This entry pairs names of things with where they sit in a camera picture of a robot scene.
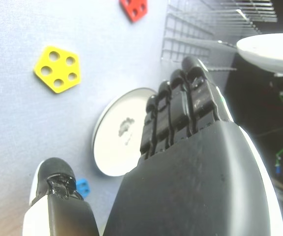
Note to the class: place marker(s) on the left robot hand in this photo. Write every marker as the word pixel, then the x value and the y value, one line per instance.
pixel 193 184

